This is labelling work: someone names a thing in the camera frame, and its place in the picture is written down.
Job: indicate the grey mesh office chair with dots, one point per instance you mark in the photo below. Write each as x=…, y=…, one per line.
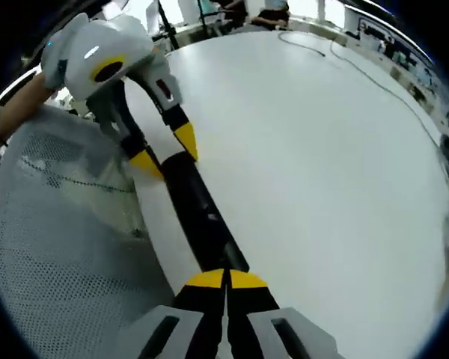
x=60, y=243

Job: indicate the black metal stand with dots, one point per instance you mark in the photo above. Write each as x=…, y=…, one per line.
x=170, y=30

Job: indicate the black remote control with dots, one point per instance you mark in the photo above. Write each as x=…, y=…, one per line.
x=198, y=202

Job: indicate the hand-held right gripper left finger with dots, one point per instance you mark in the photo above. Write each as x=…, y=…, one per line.
x=194, y=318

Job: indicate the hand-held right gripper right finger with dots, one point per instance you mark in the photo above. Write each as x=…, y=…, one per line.
x=254, y=299

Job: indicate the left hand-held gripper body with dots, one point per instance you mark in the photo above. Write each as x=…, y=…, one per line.
x=82, y=48

